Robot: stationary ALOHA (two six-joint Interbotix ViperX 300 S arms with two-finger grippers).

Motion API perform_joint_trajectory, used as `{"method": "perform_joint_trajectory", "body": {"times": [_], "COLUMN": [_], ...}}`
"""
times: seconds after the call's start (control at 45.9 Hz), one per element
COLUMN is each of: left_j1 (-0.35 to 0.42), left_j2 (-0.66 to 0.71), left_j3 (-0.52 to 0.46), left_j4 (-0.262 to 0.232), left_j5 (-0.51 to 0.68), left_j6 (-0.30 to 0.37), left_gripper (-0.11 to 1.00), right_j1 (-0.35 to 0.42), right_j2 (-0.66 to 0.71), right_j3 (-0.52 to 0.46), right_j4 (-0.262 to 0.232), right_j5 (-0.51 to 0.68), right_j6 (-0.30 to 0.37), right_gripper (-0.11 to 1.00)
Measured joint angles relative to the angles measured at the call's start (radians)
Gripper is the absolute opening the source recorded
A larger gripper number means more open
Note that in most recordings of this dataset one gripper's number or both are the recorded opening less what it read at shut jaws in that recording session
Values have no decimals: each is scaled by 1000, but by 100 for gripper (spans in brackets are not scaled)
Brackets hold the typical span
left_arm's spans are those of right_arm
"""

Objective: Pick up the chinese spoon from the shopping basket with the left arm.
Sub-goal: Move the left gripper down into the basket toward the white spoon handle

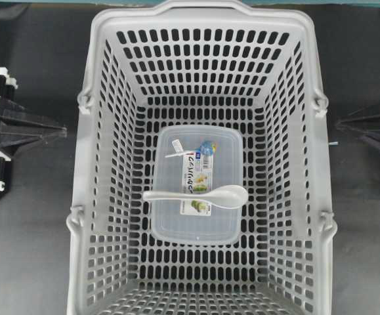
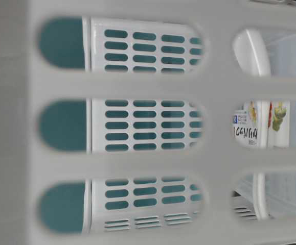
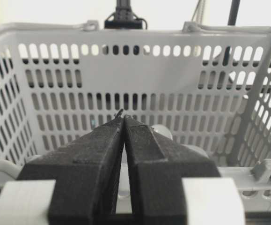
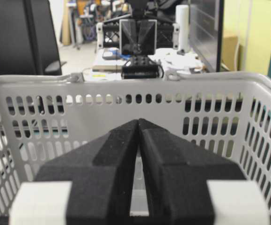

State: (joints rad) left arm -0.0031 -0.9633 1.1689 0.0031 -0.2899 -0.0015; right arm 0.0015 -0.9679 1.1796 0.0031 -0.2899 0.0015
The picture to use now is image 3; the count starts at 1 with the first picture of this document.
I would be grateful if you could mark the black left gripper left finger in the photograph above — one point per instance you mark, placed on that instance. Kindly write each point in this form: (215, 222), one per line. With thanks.
(69, 186)

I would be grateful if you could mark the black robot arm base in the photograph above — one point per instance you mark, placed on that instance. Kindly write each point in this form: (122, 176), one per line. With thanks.
(124, 18)

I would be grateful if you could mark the black vertical pole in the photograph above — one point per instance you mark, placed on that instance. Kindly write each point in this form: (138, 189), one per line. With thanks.
(233, 13)

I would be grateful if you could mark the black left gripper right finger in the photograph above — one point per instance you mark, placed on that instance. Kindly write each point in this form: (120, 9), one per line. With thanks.
(172, 184)

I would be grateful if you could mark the grey plastic shopping basket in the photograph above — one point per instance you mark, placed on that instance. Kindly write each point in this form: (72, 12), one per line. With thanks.
(209, 86)

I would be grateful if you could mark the white chinese spoon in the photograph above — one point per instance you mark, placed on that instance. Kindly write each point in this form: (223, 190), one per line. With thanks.
(124, 185)

